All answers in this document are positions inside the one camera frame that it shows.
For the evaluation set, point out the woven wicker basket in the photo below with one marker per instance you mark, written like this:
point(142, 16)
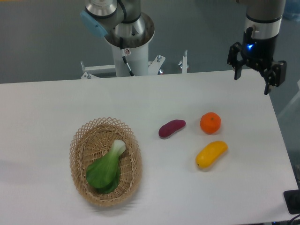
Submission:
point(92, 141)

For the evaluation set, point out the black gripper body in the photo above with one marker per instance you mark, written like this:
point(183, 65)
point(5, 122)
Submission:
point(257, 53)

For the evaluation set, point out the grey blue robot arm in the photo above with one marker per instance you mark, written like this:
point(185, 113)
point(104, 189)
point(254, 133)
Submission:
point(101, 16)

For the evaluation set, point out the orange tangerine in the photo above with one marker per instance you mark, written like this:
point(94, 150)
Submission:
point(210, 123)

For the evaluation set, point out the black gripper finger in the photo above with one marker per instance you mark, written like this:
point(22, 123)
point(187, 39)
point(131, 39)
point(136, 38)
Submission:
point(274, 76)
point(232, 59)

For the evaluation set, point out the green bok choy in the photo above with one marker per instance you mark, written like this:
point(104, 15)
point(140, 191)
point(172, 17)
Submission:
point(104, 173)

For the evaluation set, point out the blue plastic bag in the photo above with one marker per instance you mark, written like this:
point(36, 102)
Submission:
point(292, 10)

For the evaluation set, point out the yellow mango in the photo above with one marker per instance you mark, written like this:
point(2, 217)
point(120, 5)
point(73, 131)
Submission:
point(210, 154)

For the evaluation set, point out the purple sweet potato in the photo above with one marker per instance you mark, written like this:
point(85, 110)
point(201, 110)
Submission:
point(170, 128)

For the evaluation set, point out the black device at table edge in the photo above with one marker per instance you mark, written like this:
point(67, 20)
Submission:
point(292, 200)

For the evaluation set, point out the white metal mounting frame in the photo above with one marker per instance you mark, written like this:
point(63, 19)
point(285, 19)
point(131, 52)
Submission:
point(98, 69)

